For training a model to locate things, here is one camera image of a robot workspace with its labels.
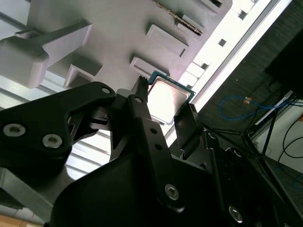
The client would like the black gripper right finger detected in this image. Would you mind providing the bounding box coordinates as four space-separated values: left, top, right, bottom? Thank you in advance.
174 103 292 227

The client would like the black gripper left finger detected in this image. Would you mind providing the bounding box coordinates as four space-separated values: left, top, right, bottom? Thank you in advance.
0 75 187 212

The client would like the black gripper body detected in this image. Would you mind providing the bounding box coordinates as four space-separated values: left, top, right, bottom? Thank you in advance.
45 151 237 227

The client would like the silver CPU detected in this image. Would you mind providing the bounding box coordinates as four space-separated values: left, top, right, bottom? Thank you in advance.
146 70 196 125

